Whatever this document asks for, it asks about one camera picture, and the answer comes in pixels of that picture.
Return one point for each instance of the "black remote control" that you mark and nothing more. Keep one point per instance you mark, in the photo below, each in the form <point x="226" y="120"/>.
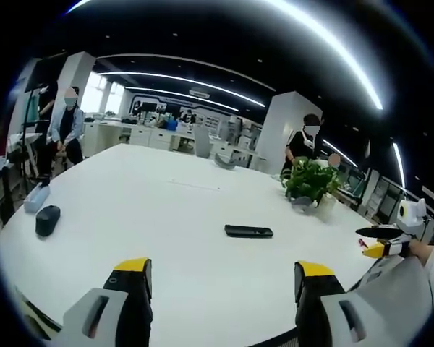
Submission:
<point x="249" y="231"/>

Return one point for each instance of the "green potted plant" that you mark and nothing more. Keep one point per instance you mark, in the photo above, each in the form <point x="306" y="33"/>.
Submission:
<point x="311" y="180"/>

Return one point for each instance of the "grey office chair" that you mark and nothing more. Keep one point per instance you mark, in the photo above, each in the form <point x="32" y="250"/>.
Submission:
<point x="202" y="141"/>

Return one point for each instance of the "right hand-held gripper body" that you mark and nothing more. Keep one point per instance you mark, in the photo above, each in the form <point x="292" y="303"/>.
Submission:
<point x="410" y="215"/>

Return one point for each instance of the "light blue pouch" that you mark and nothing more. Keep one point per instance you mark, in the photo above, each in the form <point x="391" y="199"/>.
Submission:
<point x="36" y="198"/>

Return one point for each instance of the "white cabinet row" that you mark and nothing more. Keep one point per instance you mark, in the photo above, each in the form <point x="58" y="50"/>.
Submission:
<point x="137" y="136"/>

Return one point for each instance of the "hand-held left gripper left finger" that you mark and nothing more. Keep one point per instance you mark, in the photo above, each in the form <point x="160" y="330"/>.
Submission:
<point x="105" y="314"/>

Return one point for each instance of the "grey chair backrest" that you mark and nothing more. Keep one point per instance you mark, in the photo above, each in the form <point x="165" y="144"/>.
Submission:
<point x="225" y="162"/>

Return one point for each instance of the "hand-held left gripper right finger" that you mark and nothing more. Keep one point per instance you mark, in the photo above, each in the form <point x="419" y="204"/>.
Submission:
<point x="318" y="311"/>

